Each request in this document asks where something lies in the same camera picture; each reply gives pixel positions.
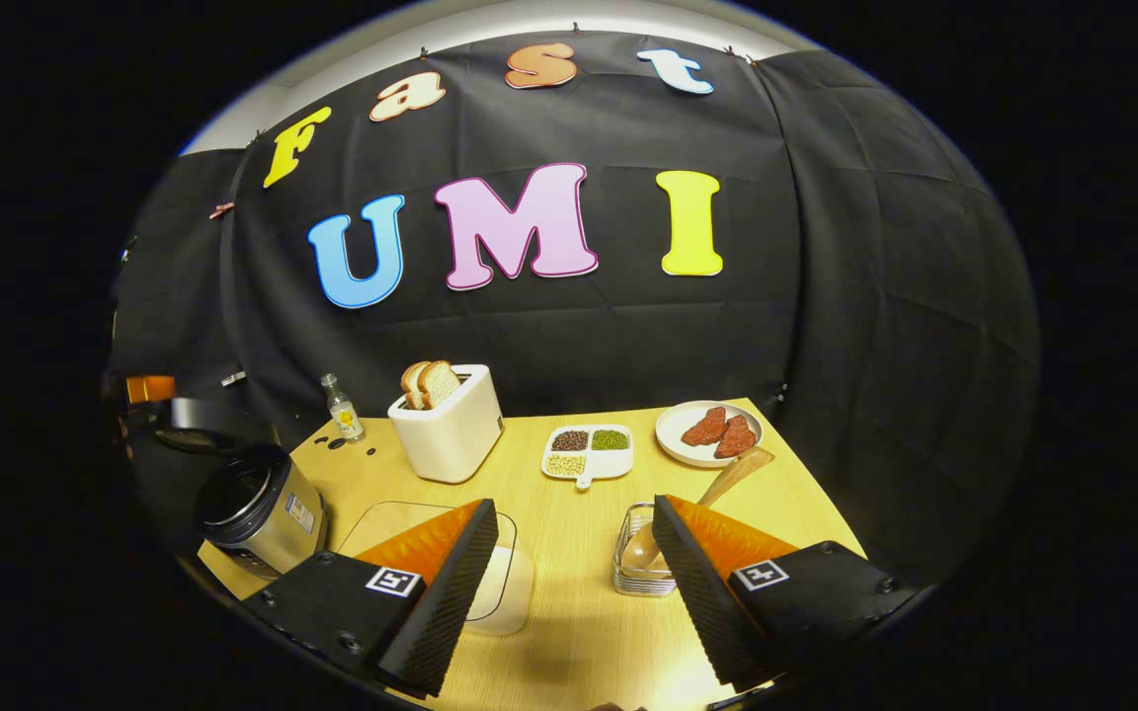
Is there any black rice cooker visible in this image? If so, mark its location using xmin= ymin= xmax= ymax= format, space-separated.
xmin=149 ymin=397 xmax=329 ymax=580

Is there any clear container of white rice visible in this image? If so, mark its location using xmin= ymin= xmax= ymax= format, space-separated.
xmin=337 ymin=501 xmax=536 ymax=635

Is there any white toaster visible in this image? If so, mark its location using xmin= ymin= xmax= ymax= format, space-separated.
xmin=388 ymin=364 xmax=506 ymax=484

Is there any white divided bean dish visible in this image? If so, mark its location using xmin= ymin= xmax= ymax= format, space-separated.
xmin=541 ymin=424 xmax=635 ymax=491

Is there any wooden spoon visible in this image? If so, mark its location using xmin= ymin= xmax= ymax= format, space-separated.
xmin=620 ymin=446 xmax=775 ymax=574

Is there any small clear glass bottle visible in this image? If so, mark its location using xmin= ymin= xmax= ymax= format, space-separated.
xmin=320 ymin=373 xmax=366 ymax=442

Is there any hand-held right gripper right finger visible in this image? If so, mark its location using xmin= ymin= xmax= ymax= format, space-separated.
xmin=652 ymin=494 xmax=921 ymax=692

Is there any red meat piece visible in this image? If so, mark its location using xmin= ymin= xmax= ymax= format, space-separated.
xmin=680 ymin=406 xmax=729 ymax=447
xmin=713 ymin=415 xmax=759 ymax=459

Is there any metal wire chopstick holder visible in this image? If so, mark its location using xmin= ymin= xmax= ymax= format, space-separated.
xmin=613 ymin=502 xmax=679 ymax=597

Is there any white round plate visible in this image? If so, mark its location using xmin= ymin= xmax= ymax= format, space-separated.
xmin=655 ymin=400 xmax=765 ymax=468

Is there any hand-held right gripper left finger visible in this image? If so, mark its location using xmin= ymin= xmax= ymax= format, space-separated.
xmin=243 ymin=499 xmax=501 ymax=698

